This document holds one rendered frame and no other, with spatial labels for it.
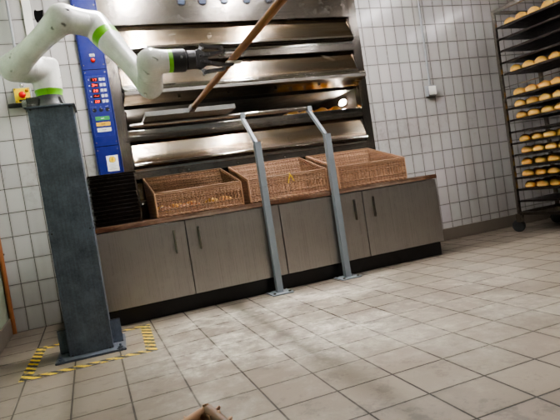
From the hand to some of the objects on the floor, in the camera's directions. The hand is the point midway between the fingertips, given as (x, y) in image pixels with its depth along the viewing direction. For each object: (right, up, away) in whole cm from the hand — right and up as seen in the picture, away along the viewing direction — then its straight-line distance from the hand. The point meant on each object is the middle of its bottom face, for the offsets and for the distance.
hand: (232, 57), depth 225 cm
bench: (+18, -115, +139) cm, 181 cm away
